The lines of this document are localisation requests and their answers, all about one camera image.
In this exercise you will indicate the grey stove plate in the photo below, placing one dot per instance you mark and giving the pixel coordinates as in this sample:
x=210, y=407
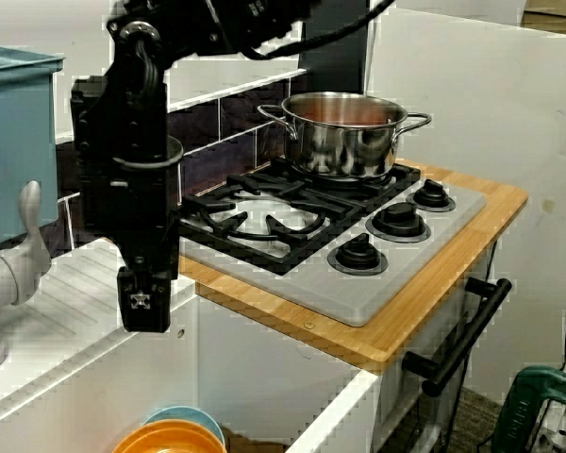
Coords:
x=339, y=297

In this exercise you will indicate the grey toy faucet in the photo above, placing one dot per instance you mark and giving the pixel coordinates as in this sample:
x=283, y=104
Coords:
x=9, y=283

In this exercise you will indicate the silver metal frame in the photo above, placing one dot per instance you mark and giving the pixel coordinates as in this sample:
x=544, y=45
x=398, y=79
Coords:
x=552, y=441

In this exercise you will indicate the orange plastic plate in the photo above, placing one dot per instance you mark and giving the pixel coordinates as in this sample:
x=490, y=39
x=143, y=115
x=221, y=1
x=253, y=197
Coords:
x=170, y=439

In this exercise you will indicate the dark tile backsplash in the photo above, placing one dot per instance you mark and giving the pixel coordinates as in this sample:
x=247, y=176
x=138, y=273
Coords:
x=236, y=118

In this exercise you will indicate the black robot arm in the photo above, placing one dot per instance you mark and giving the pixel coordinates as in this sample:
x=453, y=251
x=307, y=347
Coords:
x=132, y=108

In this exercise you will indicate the white foam board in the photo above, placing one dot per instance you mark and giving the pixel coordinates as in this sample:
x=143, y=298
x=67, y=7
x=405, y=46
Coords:
x=500, y=118

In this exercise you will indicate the green bar clamp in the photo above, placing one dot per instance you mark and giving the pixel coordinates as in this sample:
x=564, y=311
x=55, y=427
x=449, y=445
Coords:
x=523, y=415

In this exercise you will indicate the teal plastic box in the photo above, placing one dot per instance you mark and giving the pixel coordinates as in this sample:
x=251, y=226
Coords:
x=19, y=141

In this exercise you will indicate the white toy kitchen cabinet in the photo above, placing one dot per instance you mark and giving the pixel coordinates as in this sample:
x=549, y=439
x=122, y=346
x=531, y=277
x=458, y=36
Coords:
x=273, y=358

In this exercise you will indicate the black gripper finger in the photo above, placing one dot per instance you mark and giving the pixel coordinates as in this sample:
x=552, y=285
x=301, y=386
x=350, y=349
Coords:
x=146, y=316

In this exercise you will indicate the stainless steel pot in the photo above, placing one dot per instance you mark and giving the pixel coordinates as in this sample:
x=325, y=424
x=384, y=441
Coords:
x=339, y=151

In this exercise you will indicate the brown cardboard box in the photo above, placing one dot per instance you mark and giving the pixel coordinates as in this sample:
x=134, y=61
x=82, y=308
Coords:
x=556, y=16

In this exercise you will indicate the black stove knob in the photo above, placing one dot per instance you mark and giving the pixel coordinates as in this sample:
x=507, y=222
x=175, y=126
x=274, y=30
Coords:
x=397, y=222
x=357, y=255
x=431, y=194

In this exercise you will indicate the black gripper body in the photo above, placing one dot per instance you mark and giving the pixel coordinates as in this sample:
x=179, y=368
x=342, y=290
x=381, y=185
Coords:
x=146, y=212

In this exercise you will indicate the black burner grate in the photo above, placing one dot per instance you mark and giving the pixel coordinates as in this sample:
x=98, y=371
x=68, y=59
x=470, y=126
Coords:
x=264, y=257
x=396, y=181

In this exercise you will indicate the blue plastic plate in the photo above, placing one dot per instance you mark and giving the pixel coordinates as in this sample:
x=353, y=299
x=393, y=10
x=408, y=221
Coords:
x=188, y=413

